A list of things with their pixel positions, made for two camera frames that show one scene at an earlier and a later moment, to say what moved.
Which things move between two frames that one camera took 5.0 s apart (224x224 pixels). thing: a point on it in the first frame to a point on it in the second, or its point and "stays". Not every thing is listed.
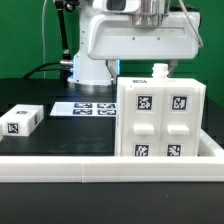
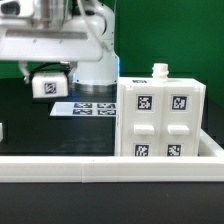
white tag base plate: [84, 109] stays
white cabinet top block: [22, 120] to [50, 85]
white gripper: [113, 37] to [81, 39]
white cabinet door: [143, 121] stays
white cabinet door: [180, 121] stays
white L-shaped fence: [208, 166] stays
